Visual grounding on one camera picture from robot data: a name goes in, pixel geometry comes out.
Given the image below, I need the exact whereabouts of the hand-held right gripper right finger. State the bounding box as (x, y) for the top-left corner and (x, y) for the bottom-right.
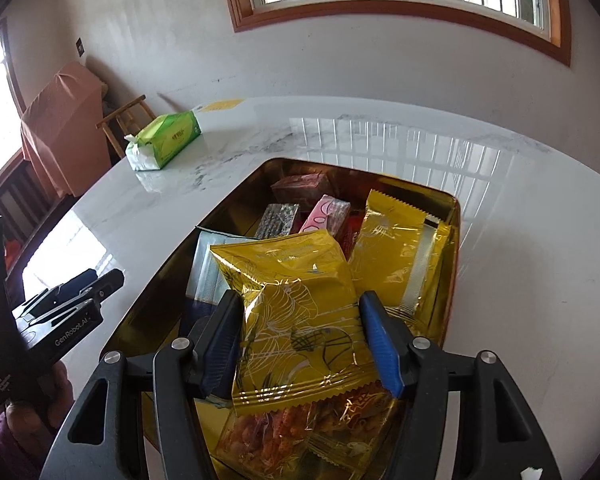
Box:
(357, 290), (563, 480)

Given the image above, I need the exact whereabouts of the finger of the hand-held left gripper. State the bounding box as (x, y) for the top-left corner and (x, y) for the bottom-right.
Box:
(22, 268), (98, 311)
(30, 268), (126, 323)

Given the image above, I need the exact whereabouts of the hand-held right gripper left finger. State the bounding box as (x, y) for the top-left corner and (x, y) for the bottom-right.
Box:
(40, 290), (245, 480)

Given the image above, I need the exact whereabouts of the navy and silver snack packet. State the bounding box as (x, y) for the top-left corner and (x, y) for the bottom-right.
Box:
(177, 227), (261, 406)

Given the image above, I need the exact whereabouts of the yellow packet with line print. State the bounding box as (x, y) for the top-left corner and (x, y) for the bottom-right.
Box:
(209, 230), (392, 417)

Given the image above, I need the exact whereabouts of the yellow packet with silver strip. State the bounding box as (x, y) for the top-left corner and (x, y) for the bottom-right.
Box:
(347, 189), (453, 318)

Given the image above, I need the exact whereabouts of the red snack packet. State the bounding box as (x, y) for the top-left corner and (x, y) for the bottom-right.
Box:
(337, 210), (366, 261)

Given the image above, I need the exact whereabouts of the pink snack packet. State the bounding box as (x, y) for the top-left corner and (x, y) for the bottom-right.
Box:
(299, 195), (352, 235)
(271, 171), (342, 207)

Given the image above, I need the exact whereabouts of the silver patterned snack packet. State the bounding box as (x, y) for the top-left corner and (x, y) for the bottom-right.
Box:
(254, 202), (301, 240)

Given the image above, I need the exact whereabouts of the gold tin box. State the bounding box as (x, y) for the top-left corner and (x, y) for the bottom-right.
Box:
(100, 157), (462, 480)

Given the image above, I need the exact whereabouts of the person's left hand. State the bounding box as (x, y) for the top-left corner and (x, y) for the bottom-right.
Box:
(5, 360), (76, 441)

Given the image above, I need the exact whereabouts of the dark wooden shelf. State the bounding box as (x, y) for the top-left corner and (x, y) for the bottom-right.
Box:
(0, 157), (81, 271)

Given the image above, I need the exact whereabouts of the green tissue pack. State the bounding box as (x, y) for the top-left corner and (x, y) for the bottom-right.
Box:
(125, 111), (202, 172)

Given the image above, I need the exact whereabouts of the pink covered cabinet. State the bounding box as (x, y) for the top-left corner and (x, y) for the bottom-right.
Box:
(20, 60), (112, 198)

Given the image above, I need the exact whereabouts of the wooden chair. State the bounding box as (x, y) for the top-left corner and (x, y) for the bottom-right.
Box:
(96, 95), (156, 161)

